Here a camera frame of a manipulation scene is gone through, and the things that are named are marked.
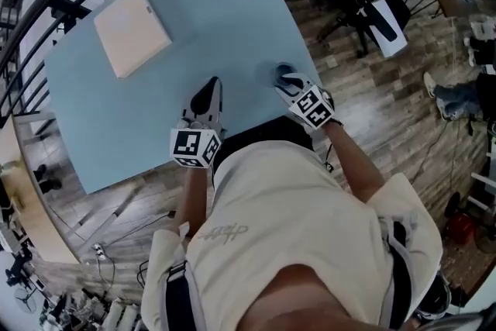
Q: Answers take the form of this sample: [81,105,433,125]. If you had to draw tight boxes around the white paper bag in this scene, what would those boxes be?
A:
[355,0,409,59]

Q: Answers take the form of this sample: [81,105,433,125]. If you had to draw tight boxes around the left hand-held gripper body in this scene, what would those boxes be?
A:
[170,104,227,169]

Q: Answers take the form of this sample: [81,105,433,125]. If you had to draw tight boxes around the red round device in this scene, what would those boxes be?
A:
[445,212,477,246]

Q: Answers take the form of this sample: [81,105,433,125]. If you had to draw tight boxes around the cream t-shirt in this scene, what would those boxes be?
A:
[139,140,445,331]

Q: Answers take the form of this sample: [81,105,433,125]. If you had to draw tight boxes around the light wooden counter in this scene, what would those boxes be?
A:
[0,115,81,265]

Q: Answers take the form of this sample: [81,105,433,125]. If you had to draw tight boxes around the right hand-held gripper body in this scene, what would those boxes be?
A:
[287,83,345,135]

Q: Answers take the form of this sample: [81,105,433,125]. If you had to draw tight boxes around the black harness strap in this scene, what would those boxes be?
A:
[381,219,414,331]
[165,260,201,331]

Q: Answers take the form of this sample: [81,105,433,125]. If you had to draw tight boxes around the beige square flat box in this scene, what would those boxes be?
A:
[93,0,173,80]

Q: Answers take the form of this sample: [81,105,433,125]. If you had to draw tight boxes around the person's right forearm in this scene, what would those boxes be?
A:
[324,121,385,203]

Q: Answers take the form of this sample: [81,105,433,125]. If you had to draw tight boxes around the grey roll of tape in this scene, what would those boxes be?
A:
[274,64,298,85]

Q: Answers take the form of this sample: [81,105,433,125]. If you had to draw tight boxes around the black trousers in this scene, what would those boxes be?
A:
[212,115,315,171]

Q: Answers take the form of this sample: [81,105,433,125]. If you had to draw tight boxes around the person's left forearm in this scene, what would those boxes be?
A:
[174,161,217,240]

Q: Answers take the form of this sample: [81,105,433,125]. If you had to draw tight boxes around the pair of black shoes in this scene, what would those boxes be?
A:
[33,163,64,195]

